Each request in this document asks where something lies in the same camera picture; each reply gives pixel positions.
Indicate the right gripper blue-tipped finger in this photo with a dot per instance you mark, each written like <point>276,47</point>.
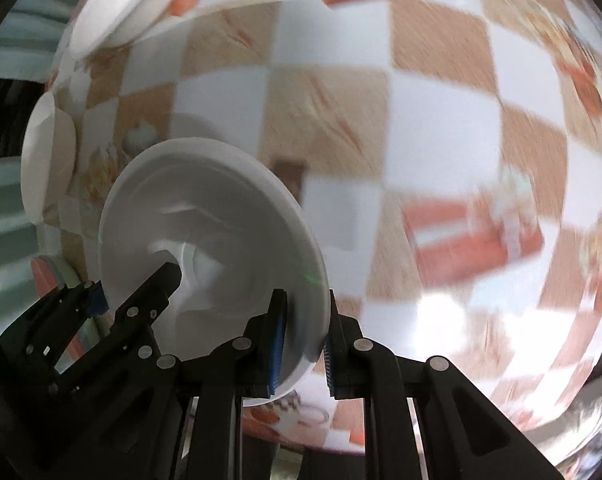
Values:
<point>66,309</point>

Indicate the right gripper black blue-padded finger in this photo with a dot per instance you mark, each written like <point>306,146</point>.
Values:
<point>245,367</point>
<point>424,419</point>

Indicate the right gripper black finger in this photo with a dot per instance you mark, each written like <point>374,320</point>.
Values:
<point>134,319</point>

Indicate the white ceramic bowl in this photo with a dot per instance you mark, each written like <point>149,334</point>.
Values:
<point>235,233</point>

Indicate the white bowl left edge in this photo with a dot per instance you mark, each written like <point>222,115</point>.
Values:
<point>48,157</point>

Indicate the checkered printed tablecloth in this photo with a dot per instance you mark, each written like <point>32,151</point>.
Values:
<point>447,155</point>

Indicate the white bowl top left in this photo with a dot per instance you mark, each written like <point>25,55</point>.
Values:
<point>112,23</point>

